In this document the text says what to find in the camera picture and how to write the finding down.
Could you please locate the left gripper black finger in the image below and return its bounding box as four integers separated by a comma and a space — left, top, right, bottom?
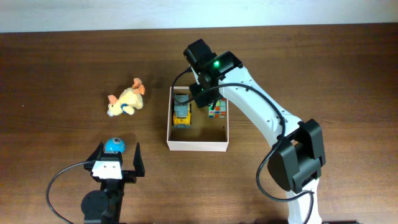
86, 142, 104, 162
133, 143, 146, 177

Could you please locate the yellow grey toy truck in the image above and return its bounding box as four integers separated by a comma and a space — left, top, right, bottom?
173, 94, 192, 128

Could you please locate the multicolour puzzle cube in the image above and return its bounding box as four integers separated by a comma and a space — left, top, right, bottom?
208, 98, 227, 118

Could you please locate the yellow plush dog toy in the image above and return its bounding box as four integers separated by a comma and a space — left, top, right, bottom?
107, 78, 146, 117

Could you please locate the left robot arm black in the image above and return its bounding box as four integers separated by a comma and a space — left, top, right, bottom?
81, 138, 145, 224

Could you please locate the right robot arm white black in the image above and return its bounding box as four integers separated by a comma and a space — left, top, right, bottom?
183, 39, 326, 223

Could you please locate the blue ball toy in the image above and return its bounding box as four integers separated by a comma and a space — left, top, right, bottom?
104, 138, 125, 154

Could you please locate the open cardboard box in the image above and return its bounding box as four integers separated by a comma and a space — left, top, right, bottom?
166, 86, 229, 152

